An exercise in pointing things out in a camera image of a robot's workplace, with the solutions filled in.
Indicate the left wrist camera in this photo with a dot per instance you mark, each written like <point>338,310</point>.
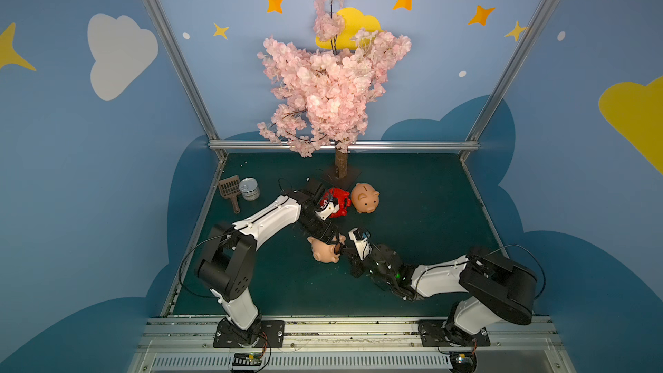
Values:
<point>314,190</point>

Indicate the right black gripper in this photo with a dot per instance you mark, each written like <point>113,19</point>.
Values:
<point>357,262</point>

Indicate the pink cherry blossom tree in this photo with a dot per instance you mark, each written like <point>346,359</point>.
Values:
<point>324,94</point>

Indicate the red piggy bank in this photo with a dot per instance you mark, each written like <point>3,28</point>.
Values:
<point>334,204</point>

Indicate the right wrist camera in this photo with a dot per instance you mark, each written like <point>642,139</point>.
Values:
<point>362,240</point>

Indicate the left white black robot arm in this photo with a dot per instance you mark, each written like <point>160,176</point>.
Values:
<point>227,262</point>

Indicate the aluminium mounting rail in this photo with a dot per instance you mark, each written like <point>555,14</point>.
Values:
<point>348,344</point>

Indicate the brown toy scoop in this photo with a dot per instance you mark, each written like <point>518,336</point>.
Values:
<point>229,190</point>

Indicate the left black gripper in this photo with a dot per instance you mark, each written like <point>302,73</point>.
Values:
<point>334,238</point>

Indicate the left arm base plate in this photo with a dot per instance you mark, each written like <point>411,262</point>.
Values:
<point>269,332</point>

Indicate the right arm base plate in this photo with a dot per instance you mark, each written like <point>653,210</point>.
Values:
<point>438,333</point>

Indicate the small metal can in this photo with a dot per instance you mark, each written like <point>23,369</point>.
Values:
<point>249,189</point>

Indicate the pink piggy bank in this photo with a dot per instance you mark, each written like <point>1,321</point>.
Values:
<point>365,198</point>
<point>327,253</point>

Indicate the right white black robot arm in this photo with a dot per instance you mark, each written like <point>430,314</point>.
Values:
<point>500,289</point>

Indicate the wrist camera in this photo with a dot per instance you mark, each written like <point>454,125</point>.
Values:
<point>362,240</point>
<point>314,190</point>

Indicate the right controller board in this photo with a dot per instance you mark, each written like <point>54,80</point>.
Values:
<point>463,363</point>

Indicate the left controller board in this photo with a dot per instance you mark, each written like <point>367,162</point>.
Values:
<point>247,362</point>

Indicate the controller board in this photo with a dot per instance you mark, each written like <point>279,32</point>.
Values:
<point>463,363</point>
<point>247,362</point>

